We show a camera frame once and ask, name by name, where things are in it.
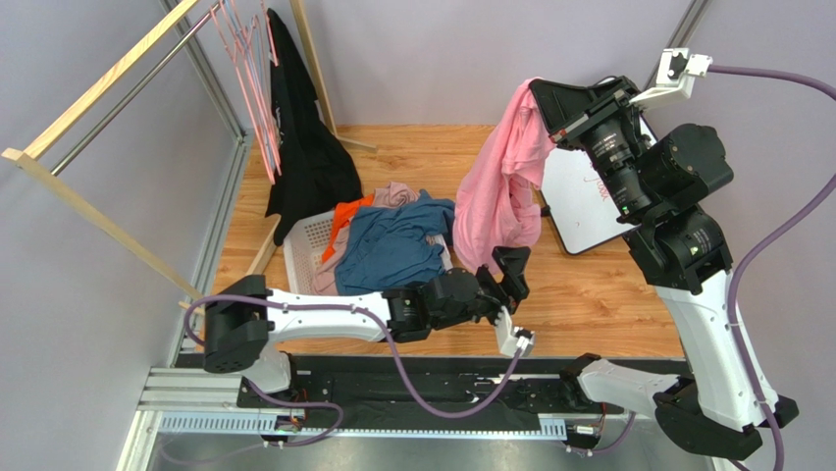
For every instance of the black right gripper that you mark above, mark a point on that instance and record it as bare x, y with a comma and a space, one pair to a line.
584, 124

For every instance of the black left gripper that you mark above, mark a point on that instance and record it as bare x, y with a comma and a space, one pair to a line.
511, 262

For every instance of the pink t-shirt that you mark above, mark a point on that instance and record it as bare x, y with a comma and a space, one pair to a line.
494, 204

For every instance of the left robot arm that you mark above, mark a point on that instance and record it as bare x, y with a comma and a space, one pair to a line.
244, 323

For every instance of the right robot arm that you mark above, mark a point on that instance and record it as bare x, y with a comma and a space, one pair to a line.
657, 187

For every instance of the teal blue t-shirt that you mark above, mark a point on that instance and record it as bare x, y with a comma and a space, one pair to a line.
391, 248

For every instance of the black hanging t-shirt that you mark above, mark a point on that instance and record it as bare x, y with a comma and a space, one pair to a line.
317, 171

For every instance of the white board with red writing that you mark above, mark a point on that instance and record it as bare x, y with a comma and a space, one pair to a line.
583, 211

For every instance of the orange garment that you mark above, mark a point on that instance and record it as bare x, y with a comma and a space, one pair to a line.
344, 211

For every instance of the white plastic laundry basket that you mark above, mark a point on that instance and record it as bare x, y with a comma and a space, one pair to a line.
306, 243

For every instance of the wooden clothes rack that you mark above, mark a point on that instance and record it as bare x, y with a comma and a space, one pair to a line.
159, 153

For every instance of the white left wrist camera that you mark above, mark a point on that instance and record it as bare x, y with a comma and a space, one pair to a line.
512, 340

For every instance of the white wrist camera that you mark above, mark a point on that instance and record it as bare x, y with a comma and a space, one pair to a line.
512, 340
676, 74

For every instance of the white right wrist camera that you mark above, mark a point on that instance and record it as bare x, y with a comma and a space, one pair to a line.
676, 74

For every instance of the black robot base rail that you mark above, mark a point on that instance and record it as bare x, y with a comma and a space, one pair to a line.
366, 393

